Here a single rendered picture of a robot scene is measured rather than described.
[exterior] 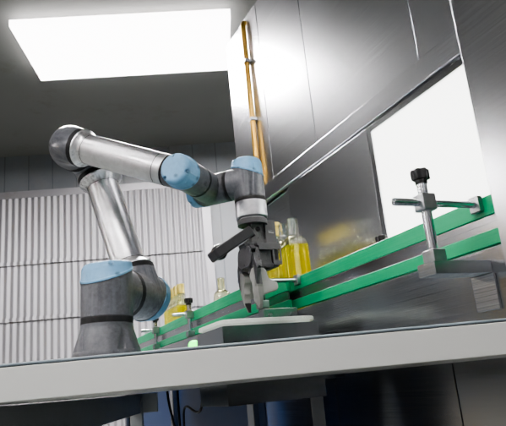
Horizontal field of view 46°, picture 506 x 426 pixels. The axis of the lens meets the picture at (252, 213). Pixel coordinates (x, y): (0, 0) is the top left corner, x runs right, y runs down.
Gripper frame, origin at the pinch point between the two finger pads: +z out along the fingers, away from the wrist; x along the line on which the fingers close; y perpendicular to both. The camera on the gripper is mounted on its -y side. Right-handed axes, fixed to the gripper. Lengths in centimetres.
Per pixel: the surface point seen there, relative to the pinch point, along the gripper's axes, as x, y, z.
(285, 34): 34, 38, -98
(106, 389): -65, -46, 16
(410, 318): -35.0, 15.1, 8.1
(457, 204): -55, 11, -7
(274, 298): 21.3, 17.1, -4.5
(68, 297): 370, 15, -62
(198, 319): 65, 11, -5
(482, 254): -55, 14, 1
